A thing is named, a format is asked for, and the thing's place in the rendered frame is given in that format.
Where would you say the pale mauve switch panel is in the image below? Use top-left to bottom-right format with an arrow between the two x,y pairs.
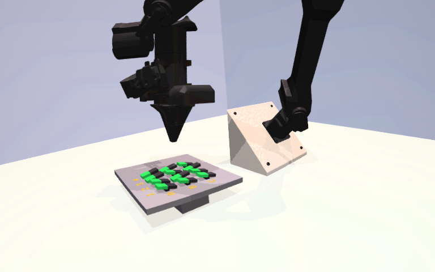
114,154 -> 243,216

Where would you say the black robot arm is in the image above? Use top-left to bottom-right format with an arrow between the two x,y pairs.
112,0 -> 345,144

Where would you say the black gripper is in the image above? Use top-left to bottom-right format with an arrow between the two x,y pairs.
140,53 -> 215,143

